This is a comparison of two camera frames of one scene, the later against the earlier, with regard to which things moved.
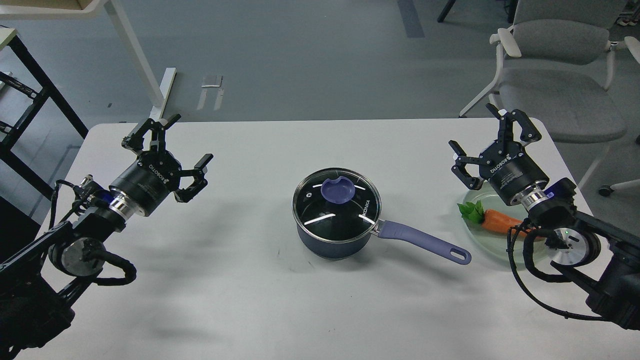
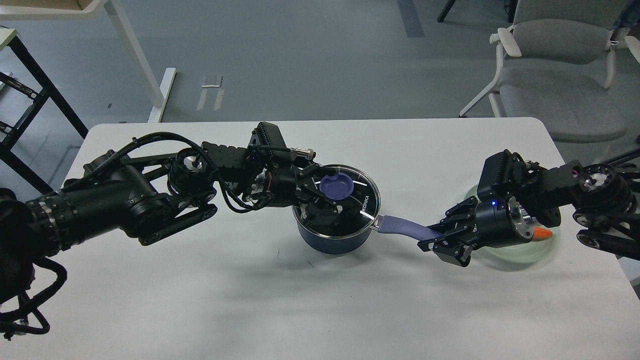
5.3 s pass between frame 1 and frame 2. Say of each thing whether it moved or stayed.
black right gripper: moved
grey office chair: stayed
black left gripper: moved
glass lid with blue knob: stayed
